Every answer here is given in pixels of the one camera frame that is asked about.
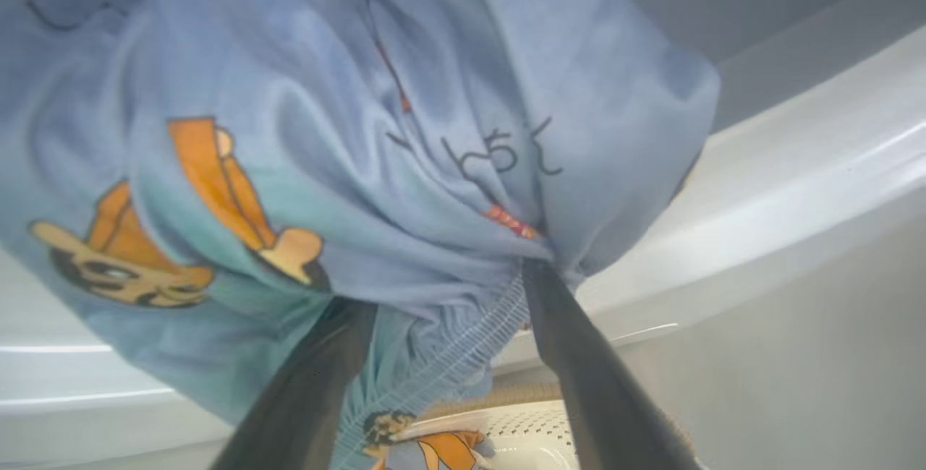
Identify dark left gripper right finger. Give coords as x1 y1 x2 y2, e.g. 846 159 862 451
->
522 259 701 470

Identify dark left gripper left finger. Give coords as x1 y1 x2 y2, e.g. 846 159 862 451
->
210 300 378 470

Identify blue cartoon pyjama top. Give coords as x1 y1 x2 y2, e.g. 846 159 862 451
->
360 411 501 470

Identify blue cartoon pyjama trousers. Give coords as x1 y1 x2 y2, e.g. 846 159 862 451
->
0 0 722 456

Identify white front-load washing machine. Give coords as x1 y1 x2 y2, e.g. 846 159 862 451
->
0 22 926 470

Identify cream perforated laundry basket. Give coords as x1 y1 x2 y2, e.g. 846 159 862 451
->
405 382 699 470

